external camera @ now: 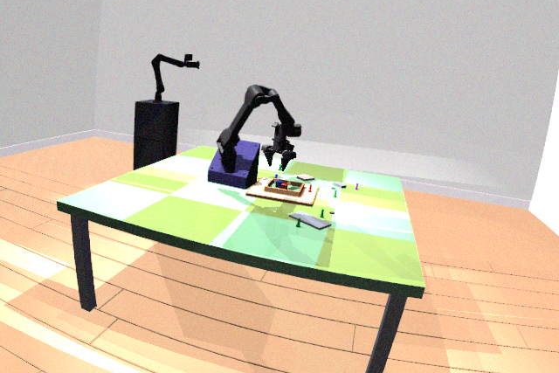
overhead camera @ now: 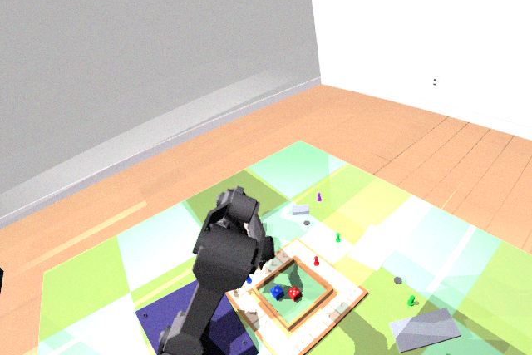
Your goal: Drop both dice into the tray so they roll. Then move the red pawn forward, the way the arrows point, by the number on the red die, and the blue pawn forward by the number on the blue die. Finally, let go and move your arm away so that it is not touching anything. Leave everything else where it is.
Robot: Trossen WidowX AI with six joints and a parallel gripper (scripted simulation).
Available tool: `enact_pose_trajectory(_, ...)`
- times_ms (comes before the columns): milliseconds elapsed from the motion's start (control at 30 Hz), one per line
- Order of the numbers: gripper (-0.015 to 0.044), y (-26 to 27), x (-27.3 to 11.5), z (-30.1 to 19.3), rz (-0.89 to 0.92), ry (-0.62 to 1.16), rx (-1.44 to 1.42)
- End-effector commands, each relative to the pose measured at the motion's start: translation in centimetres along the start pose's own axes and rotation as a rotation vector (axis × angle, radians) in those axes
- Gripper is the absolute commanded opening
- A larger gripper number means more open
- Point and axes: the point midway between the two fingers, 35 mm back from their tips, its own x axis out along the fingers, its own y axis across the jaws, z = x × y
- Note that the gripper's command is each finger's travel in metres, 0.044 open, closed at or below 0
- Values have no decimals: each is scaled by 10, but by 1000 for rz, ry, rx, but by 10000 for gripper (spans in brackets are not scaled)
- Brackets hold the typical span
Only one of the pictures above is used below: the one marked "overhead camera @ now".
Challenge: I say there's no orange board border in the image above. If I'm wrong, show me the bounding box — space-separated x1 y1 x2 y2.
225 238 368 355

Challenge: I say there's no blue die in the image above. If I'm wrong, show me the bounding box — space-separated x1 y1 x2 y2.
271 285 285 301

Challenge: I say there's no red die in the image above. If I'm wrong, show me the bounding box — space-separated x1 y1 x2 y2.
288 286 302 302

